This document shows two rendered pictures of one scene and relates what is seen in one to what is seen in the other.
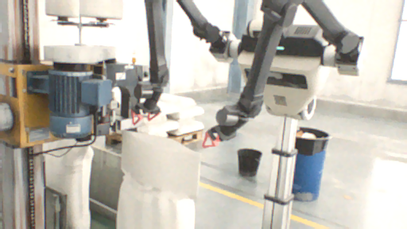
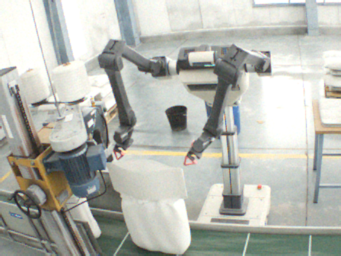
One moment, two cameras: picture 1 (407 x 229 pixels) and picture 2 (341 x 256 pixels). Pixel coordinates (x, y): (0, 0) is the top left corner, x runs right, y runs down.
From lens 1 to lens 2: 60 cm
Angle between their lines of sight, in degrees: 18
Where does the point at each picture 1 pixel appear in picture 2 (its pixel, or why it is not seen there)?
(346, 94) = (226, 21)
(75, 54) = (77, 140)
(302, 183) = not seen: hidden behind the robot
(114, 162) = not seen: hidden behind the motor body
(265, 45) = (223, 96)
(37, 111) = (56, 182)
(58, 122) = (80, 190)
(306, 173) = not seen: hidden behind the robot
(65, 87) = (77, 165)
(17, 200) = (67, 240)
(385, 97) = (254, 19)
